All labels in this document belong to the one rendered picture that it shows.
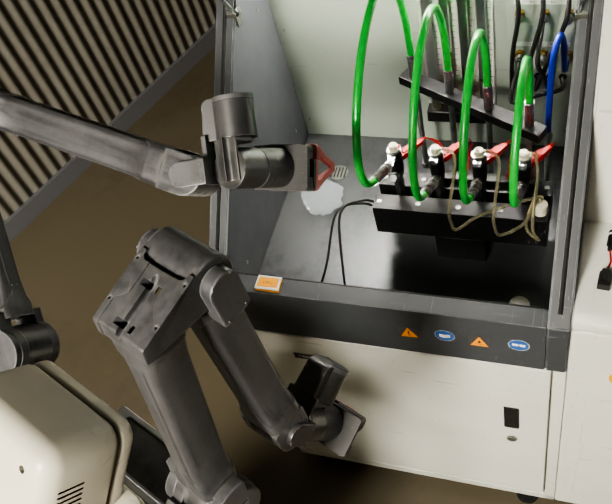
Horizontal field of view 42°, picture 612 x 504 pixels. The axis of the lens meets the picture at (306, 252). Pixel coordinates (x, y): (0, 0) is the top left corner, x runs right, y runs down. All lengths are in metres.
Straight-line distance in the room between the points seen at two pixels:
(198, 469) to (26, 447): 0.22
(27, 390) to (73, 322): 1.85
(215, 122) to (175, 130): 2.32
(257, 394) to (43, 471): 0.27
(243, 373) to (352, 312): 0.62
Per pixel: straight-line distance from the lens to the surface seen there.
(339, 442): 1.26
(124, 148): 1.16
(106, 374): 2.80
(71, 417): 1.09
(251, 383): 0.97
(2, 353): 1.28
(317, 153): 1.15
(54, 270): 3.16
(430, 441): 2.05
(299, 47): 1.80
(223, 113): 1.08
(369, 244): 1.74
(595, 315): 1.45
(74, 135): 1.21
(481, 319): 1.47
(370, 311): 1.52
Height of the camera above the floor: 2.22
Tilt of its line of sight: 52 degrees down
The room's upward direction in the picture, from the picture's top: 20 degrees counter-clockwise
